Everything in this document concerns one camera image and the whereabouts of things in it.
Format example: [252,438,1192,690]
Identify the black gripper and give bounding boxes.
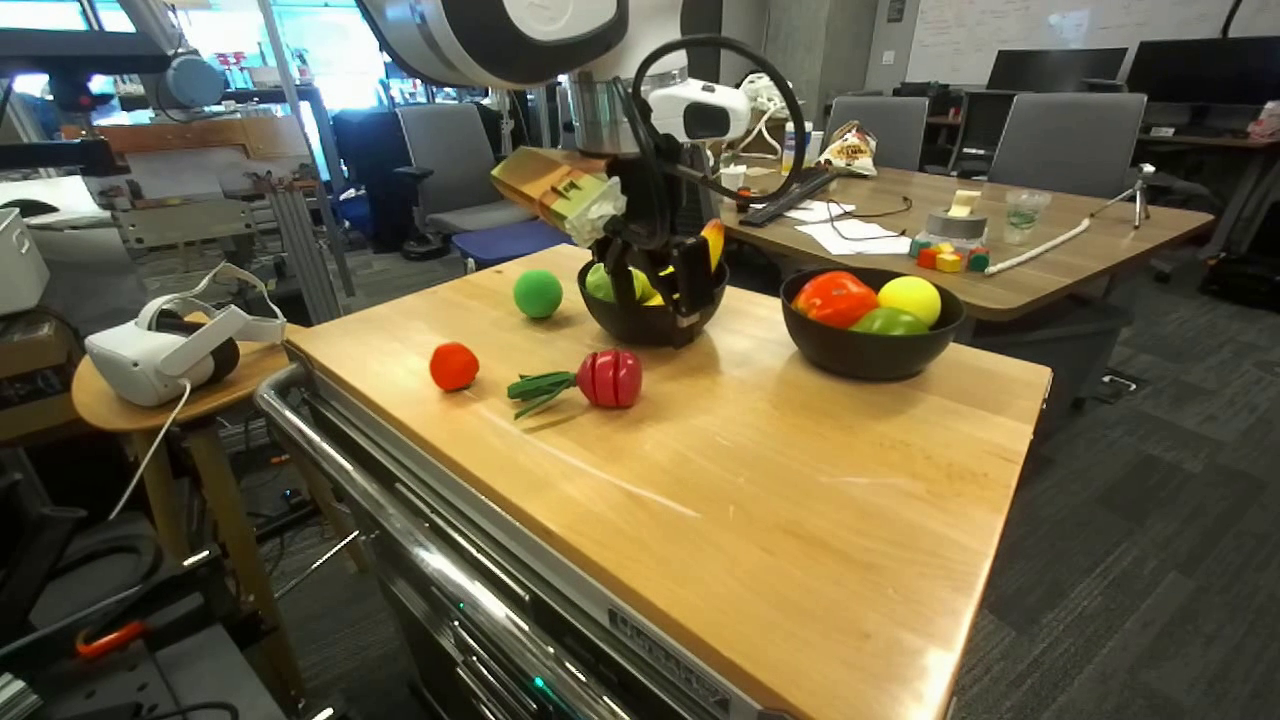
[597,128,717,312]

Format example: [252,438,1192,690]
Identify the dark green ball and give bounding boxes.
[512,271,564,320]

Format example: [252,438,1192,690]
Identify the red radish with greens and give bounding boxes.
[507,349,644,417]

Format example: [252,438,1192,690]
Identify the large yellow ball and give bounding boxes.
[877,275,944,325]

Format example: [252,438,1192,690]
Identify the light green dimpled ball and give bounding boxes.
[583,266,659,304]

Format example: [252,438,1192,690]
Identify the yellow banana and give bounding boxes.
[699,219,730,270]

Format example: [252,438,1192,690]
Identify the green pear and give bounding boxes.
[851,310,929,338]

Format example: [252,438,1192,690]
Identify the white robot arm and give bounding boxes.
[357,0,719,237]

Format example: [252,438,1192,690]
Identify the near black bowl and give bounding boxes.
[575,260,726,349]

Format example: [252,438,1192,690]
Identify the black bowl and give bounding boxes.
[779,270,960,380]
[575,260,726,349]

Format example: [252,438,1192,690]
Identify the white papers on desk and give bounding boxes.
[804,219,913,255]

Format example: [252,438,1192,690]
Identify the far black bowl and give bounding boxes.
[779,270,960,380]

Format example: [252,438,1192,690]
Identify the small red tomato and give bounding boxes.
[427,343,481,394]

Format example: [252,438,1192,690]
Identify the grey office chair left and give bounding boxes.
[397,104,526,244]

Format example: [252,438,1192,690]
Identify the grey office chair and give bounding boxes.
[397,104,526,244]
[987,92,1147,198]

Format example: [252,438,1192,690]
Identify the coloured toy blocks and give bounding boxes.
[913,244,987,275]

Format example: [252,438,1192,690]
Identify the clear plastic container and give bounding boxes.
[941,189,987,240]

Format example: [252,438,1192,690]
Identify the wooden office desk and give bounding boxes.
[730,169,1211,320]

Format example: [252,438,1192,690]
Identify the black computer monitor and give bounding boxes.
[987,49,1128,92]

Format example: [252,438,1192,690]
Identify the grey office chair right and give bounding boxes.
[987,92,1147,198]

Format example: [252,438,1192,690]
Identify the white VR headset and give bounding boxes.
[86,260,287,408]

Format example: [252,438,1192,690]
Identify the round wooden stool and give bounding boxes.
[74,343,303,705]

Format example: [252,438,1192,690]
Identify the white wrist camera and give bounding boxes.
[649,80,754,143]

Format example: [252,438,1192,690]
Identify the metal cart handle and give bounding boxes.
[256,370,628,720]

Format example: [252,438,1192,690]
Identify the orange handled clamp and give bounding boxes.
[74,620,147,661]

